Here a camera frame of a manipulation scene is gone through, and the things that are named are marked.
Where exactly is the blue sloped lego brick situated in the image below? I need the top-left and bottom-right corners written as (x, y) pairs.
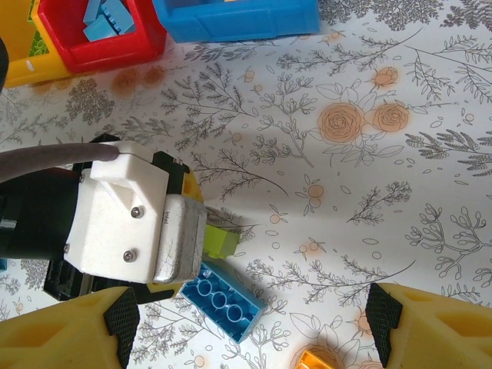
top-left (81, 0), bottom-right (105, 28)

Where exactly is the yellow plastic bin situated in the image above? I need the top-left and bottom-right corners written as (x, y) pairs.
top-left (0, 0), bottom-right (68, 88)

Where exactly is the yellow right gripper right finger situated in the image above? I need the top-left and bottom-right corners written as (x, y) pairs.
top-left (364, 282), bottom-right (492, 369)

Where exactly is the red plastic bin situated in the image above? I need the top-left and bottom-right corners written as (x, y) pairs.
top-left (36, 0), bottom-right (168, 75)

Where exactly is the blue plastic bin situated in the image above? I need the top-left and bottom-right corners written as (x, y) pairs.
top-left (152, 0), bottom-right (321, 44)

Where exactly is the small green lego brick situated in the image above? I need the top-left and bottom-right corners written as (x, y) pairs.
top-left (203, 224), bottom-right (239, 259)

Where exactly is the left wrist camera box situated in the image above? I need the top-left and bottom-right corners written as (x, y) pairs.
top-left (63, 141), bottom-right (208, 286)

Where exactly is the orange lego brick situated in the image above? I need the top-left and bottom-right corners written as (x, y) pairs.
top-left (294, 348), bottom-right (349, 369)

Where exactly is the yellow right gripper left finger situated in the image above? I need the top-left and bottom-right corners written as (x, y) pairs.
top-left (0, 286), bottom-right (141, 369)

